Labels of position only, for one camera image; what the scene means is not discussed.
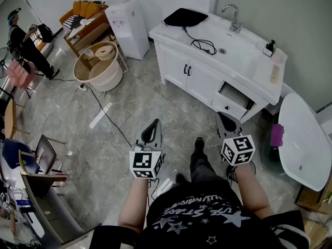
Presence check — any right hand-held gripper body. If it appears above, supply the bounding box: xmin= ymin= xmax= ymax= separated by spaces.
xmin=216 ymin=111 xmax=256 ymax=167

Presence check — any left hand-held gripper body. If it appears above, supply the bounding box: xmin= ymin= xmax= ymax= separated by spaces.
xmin=129 ymin=118 xmax=165 ymax=180

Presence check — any black bag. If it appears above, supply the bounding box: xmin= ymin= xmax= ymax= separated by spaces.
xmin=163 ymin=8 xmax=209 ymax=27

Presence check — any person's left forearm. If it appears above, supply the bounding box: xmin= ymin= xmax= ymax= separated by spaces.
xmin=118 ymin=177 xmax=151 ymax=233

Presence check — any person's right forearm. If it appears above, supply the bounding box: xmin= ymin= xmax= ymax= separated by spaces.
xmin=233 ymin=161 xmax=275 ymax=222

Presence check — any person's black shoe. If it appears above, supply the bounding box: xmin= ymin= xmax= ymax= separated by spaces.
xmin=193 ymin=136 xmax=206 ymax=151
xmin=175 ymin=173 xmax=189 ymax=185

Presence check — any person's black trouser leg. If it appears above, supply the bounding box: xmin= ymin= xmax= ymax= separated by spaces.
xmin=189 ymin=149 xmax=217 ymax=184

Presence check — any purple cloth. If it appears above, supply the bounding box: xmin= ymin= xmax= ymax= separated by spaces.
xmin=269 ymin=123 xmax=285 ymax=148

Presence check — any white bathtub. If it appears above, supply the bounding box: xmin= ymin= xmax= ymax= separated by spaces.
xmin=278 ymin=92 xmax=332 ymax=192

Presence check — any white vanity cabinet with sink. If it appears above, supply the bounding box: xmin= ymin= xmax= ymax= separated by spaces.
xmin=149 ymin=9 xmax=288 ymax=124

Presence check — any person's black star-print shirt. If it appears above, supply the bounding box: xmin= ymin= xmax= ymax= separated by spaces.
xmin=141 ymin=177 xmax=310 ymax=249

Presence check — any wooden brush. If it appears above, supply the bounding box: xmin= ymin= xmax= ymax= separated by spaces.
xmin=269 ymin=64 xmax=281 ymax=84

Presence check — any cardboard box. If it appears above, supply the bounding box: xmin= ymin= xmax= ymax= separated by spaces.
xmin=294 ymin=179 xmax=332 ymax=215

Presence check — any round cream tub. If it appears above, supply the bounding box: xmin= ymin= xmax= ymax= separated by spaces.
xmin=73 ymin=40 xmax=124 ymax=92

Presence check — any black wooden-framed chair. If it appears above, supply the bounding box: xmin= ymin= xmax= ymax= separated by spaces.
xmin=34 ymin=134 xmax=67 ymax=175

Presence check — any grey desk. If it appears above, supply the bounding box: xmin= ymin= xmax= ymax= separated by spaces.
xmin=20 ymin=173 xmax=102 ymax=249

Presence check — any black soap dispenser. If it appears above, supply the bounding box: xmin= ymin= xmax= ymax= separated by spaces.
xmin=262 ymin=39 xmax=276 ymax=58

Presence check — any chrome faucet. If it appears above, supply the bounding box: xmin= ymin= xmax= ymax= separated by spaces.
xmin=221 ymin=4 xmax=243 ymax=33

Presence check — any white water dispenser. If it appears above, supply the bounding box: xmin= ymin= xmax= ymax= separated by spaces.
xmin=104 ymin=0 xmax=150 ymax=61

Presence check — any blue chair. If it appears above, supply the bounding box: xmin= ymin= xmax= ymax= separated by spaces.
xmin=2 ymin=138 xmax=40 ymax=175

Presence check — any wooden chair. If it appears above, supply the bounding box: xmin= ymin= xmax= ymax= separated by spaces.
xmin=3 ymin=99 xmax=31 ymax=140

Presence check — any pink chair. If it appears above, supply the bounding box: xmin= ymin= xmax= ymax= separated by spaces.
xmin=5 ymin=59 xmax=36 ymax=91

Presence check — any striped pillow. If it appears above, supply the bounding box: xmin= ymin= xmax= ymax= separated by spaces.
xmin=62 ymin=14 xmax=79 ymax=33

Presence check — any yellow sofa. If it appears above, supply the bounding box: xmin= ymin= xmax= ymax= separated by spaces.
xmin=59 ymin=0 xmax=109 ymax=33

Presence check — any standing fan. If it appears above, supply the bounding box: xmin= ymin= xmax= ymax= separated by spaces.
xmin=0 ymin=47 xmax=14 ymax=79

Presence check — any black floor cable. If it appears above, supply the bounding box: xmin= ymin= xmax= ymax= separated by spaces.
xmin=85 ymin=86 xmax=133 ymax=148

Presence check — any white floor cable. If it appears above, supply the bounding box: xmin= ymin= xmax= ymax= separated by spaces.
xmin=40 ymin=86 xmax=101 ymax=136

